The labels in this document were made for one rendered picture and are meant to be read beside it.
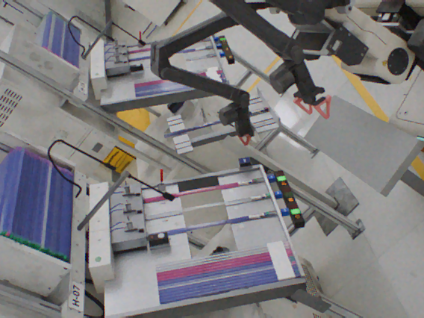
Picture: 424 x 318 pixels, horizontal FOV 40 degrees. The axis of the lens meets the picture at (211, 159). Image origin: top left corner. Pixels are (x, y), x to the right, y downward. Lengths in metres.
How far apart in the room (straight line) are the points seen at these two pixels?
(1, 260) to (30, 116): 1.38
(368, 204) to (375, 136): 0.79
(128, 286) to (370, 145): 1.07
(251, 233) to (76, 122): 1.37
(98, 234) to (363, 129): 1.13
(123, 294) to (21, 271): 0.37
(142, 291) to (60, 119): 1.39
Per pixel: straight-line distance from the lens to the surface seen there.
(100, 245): 2.26
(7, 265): 2.06
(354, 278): 2.99
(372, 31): 2.25
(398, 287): 2.81
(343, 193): 3.25
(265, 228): 2.32
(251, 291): 2.09
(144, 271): 2.23
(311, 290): 2.91
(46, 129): 3.32
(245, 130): 2.48
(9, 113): 3.29
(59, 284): 2.11
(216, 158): 3.49
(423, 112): 2.77
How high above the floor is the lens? 2.14
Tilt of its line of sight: 29 degrees down
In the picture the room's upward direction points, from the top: 59 degrees counter-clockwise
